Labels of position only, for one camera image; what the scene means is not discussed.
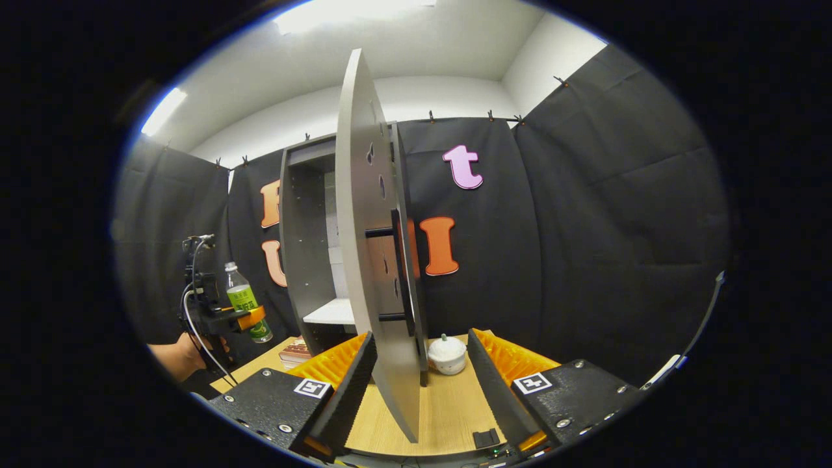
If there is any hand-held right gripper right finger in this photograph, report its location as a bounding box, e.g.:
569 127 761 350
467 328 651 459

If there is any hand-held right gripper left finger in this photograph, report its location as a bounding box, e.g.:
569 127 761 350
208 331 378 463

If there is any clear bottle with green label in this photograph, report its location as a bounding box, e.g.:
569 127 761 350
224 262 274 344

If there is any grey cabinet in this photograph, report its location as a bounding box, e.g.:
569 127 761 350
278 123 407 355

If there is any stack of books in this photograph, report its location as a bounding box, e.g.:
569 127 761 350
278 338 314 370

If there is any white lidded jar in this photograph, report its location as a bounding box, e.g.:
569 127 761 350
427 333 467 376

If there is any black backdrop cloth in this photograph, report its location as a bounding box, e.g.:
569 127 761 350
110 45 732 391

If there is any long ceiling light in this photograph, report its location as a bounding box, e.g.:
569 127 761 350
140 88 188 137

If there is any wide ceiling light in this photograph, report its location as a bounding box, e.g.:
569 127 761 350
273 0 437 34

